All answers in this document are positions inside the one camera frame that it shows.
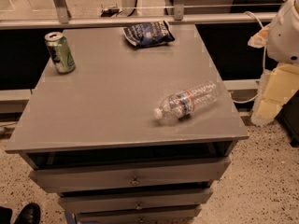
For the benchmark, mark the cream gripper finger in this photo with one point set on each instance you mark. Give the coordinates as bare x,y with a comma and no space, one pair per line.
259,40
276,89

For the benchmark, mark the clear plastic water bottle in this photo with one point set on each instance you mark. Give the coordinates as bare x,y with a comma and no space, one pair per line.
183,103

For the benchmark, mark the green soda can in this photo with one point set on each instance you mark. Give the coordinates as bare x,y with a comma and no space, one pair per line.
60,52

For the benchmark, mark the blue chip bag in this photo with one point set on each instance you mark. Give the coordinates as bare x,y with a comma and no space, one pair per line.
148,34

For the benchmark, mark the small black floor device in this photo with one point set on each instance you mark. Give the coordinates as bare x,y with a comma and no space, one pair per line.
110,11

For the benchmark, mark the grey drawer cabinet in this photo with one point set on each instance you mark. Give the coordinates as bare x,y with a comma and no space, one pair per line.
90,136

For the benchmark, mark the grey metal railing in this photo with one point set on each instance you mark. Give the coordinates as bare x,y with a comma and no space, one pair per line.
36,14

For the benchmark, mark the black leather shoe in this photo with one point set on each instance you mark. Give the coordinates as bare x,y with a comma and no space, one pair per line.
30,214

